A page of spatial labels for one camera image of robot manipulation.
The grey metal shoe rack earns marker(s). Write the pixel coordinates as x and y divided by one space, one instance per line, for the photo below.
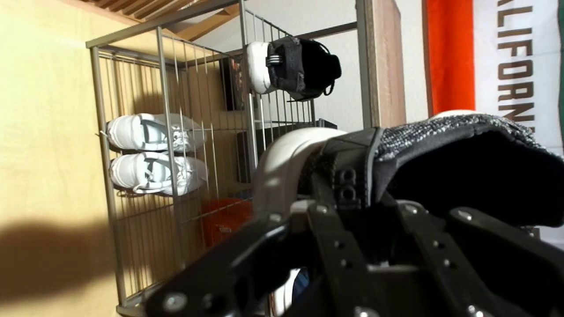
382 59

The California Republic flag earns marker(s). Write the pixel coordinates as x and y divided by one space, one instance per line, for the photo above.
450 54

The black shoe white sole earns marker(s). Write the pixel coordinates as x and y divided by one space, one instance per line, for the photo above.
300 68
447 135

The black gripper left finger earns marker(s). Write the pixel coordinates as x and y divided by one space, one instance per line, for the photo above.
235 258

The orange and blue shoe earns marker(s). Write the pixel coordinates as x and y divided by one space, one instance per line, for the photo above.
226 221

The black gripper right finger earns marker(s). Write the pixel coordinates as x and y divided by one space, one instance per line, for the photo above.
429 247

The white sneaker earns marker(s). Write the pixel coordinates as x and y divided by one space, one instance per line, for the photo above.
142 173
135 133

